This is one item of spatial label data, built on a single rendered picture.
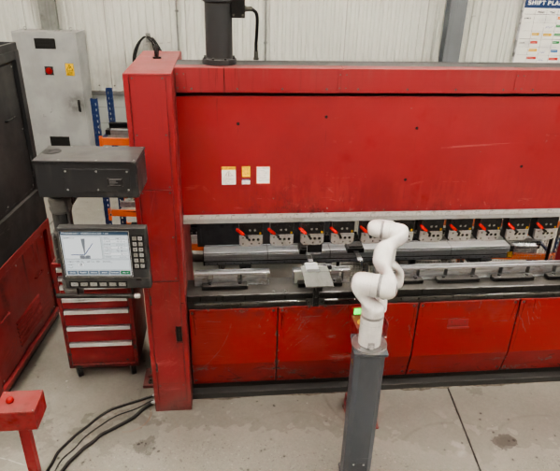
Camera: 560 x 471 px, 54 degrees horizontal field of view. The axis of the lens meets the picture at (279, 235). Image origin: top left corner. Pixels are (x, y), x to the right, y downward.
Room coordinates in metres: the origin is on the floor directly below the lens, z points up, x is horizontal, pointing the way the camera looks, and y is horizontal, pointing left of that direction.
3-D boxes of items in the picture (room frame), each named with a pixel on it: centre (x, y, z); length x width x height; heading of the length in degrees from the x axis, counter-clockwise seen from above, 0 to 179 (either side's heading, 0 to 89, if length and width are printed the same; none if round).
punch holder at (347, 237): (3.30, -0.41, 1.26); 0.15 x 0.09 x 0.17; 96
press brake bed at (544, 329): (3.30, -0.89, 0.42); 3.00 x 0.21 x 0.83; 96
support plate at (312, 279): (3.13, -0.25, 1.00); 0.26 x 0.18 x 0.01; 6
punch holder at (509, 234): (3.42, -1.60, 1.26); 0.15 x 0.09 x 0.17; 96
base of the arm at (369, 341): (2.42, -0.49, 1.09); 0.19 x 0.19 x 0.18
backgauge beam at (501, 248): (3.62, -0.60, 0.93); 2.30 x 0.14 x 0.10; 96
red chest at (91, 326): (3.47, 1.29, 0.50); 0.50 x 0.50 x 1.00; 6
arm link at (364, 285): (2.43, -0.46, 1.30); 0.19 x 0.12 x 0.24; 73
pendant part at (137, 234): (2.58, 0.91, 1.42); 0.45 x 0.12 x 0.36; 93
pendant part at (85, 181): (2.66, 0.96, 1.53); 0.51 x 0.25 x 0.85; 93
